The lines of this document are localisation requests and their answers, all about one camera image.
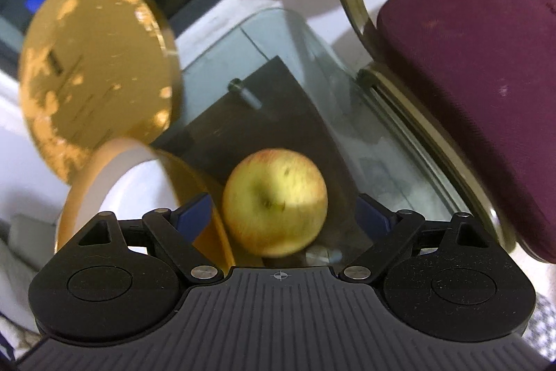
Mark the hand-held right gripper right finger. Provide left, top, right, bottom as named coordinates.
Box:
left=340, top=194, right=497, bottom=281

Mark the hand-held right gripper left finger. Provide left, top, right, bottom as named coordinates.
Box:
left=78, top=193, right=220, bottom=281

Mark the yellow-red apple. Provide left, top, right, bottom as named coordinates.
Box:
left=222, top=148, right=328, bottom=258

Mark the glass desktop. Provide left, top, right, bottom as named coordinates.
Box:
left=152, top=8, right=474, bottom=267

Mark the orange bowl white inside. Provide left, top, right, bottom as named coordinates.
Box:
left=56, top=137, right=235, bottom=268

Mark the small metal cylinder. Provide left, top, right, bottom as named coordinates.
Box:
left=229, top=78, right=263, bottom=108

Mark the dark board under glass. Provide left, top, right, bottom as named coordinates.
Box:
left=154, top=56, right=374, bottom=263

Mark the white cloth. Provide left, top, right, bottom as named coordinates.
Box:
left=0, top=71, right=88, bottom=272

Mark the round gold tin lid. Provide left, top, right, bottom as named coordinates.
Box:
left=18, top=0, right=183, bottom=186

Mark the maroon padded chair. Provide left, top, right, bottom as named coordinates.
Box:
left=304, top=0, right=556, bottom=263

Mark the patterned grey cloth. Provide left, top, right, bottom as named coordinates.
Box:
left=523, top=297, right=556, bottom=364

